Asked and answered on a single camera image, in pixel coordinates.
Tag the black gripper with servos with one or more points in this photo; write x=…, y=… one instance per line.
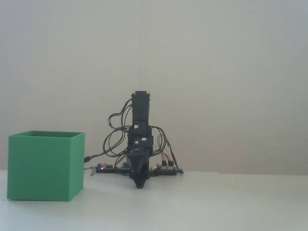
x=142, y=144

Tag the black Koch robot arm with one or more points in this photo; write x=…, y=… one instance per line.
x=141, y=106

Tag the green square plastic bin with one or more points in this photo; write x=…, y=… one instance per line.
x=41, y=168

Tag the motor driver board with connectors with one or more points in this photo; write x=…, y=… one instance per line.
x=166, y=172

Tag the blue controller circuit board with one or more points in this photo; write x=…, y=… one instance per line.
x=108, y=169

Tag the grey tape strip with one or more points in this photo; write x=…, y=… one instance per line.
x=93, y=172

